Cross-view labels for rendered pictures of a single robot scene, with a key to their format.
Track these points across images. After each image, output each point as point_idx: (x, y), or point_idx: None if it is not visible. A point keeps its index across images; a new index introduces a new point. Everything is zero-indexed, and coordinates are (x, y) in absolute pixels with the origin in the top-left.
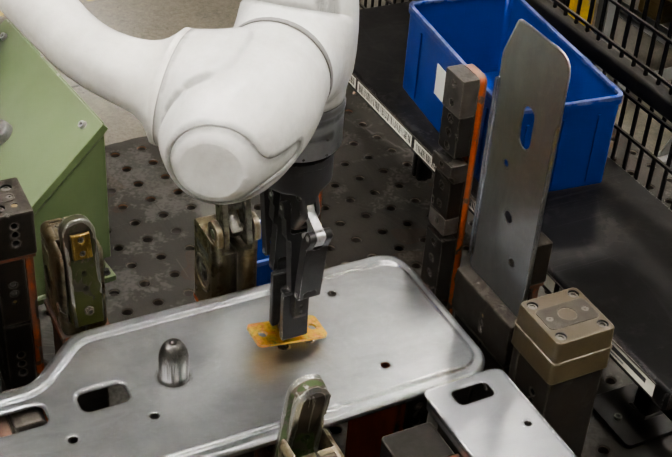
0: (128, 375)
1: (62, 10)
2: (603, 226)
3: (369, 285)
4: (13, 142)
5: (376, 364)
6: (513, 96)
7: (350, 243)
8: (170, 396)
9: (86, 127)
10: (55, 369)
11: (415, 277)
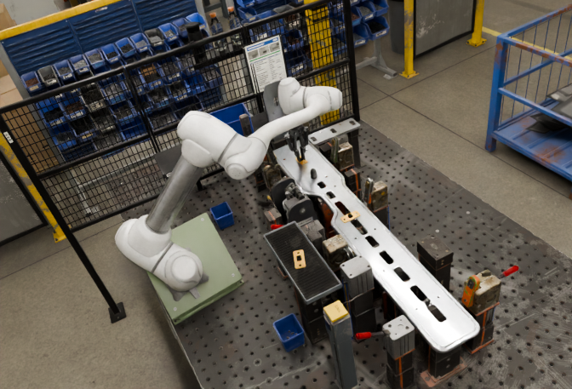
0: (314, 182)
1: (306, 110)
2: (264, 122)
3: (281, 154)
4: (193, 247)
5: (306, 151)
6: (270, 100)
7: (206, 206)
8: (320, 175)
9: (203, 218)
10: (314, 192)
11: (277, 149)
